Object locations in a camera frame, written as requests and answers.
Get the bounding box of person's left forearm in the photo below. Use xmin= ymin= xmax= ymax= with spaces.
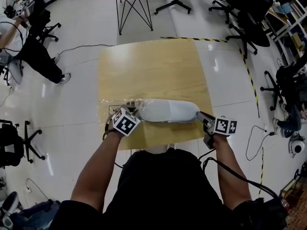
xmin=71 ymin=126 xmax=123 ymax=212

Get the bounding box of black wheeled stand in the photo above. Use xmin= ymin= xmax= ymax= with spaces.
xmin=153 ymin=0 xmax=192 ymax=15

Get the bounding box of person's black clothing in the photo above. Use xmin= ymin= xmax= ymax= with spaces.
xmin=49 ymin=149 xmax=288 ymax=230

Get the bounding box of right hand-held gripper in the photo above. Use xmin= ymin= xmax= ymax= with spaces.
xmin=197 ymin=111 xmax=238 ymax=150

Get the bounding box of white round device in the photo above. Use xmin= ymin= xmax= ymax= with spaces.
xmin=289 ymin=134 xmax=307 ymax=158

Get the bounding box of light wooden table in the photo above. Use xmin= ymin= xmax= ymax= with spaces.
xmin=97 ymin=39 xmax=214 ymax=151

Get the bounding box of right hand-held gripper cable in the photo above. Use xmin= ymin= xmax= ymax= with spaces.
xmin=198 ymin=149 xmax=279 ymax=199

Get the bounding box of white shelving unit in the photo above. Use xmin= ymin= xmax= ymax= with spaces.
xmin=261 ymin=0 xmax=307 ymax=65

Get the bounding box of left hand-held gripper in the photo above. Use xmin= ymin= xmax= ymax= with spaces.
xmin=111 ymin=105 xmax=142 ymax=137

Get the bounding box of black floor cable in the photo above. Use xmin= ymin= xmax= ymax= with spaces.
xmin=59 ymin=44 xmax=116 ymax=58
xmin=246 ymin=125 xmax=275 ymax=161
xmin=25 ymin=178 xmax=50 ymax=200

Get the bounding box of white slippers pair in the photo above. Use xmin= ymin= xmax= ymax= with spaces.
xmin=138 ymin=99 xmax=201 ymax=123

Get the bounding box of yellow black floor tape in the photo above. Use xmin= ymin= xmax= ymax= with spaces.
xmin=258 ymin=147 xmax=265 ymax=198
xmin=160 ymin=36 xmax=261 ymax=118

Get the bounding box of person's right forearm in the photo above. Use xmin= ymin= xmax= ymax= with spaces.
xmin=212 ymin=134 xmax=252 ymax=210

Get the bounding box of clear plastic bag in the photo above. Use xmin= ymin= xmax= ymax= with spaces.
xmin=97 ymin=96 xmax=154 ymax=129

